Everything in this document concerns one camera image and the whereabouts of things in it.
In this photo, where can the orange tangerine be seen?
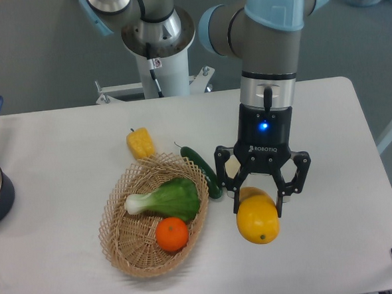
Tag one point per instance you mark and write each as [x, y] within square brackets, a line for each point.
[171, 234]

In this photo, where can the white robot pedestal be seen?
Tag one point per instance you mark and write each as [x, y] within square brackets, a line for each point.
[159, 77]

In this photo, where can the woven wicker basket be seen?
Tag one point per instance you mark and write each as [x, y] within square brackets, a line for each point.
[128, 241]

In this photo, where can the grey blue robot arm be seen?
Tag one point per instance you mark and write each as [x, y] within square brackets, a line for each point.
[263, 34]

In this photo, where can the yellow bell pepper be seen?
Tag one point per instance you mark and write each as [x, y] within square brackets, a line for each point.
[140, 143]

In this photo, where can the green bok choy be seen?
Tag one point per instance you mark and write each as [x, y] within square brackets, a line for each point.
[176, 198]

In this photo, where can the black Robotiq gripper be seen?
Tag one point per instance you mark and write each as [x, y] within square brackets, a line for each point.
[262, 148]

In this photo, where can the green cucumber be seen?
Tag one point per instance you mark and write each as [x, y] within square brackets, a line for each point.
[214, 188]

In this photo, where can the yellow mango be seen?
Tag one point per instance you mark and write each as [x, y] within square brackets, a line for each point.
[257, 218]

